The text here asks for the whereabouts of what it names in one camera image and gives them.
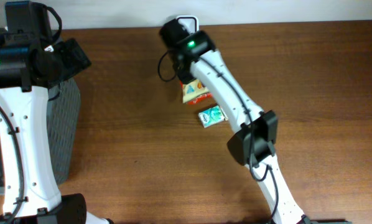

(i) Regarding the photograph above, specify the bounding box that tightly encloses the grey plastic basket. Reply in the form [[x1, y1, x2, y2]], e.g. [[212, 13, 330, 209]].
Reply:
[[0, 79, 81, 195]]

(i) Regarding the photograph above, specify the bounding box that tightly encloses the red Hacks candy bag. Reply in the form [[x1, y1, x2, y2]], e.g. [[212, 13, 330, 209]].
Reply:
[[179, 81, 214, 106]]

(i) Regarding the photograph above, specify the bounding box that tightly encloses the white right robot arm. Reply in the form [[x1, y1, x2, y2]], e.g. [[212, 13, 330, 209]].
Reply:
[[159, 19, 310, 223]]

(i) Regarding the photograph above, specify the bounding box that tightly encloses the yellow snack bag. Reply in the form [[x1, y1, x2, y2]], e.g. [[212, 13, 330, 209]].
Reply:
[[182, 78, 211, 105]]

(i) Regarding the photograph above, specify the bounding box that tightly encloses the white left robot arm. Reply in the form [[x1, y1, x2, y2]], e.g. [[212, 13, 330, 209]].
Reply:
[[0, 1, 106, 224]]

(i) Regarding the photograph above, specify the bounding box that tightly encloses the teal tissue pack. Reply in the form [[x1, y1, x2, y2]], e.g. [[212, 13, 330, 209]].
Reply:
[[198, 105, 228, 128]]

